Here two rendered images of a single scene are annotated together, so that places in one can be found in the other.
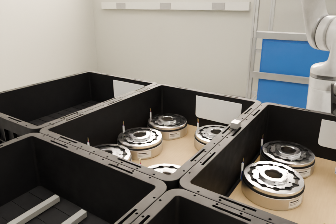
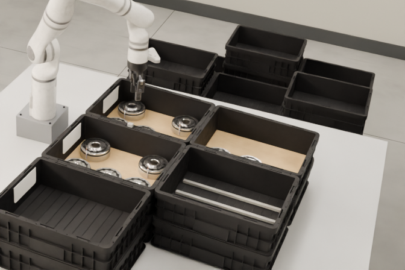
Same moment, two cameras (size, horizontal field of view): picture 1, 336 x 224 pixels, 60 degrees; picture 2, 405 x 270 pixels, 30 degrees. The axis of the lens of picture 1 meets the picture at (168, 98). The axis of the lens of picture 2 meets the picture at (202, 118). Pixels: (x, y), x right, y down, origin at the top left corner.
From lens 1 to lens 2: 2.55 m
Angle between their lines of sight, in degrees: 94
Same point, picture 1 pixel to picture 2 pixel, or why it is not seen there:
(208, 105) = (68, 140)
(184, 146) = (99, 166)
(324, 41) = (52, 57)
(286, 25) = not seen: outside the picture
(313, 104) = (49, 99)
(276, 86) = not seen: outside the picture
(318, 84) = (51, 85)
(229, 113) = (76, 133)
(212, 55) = not seen: outside the picture
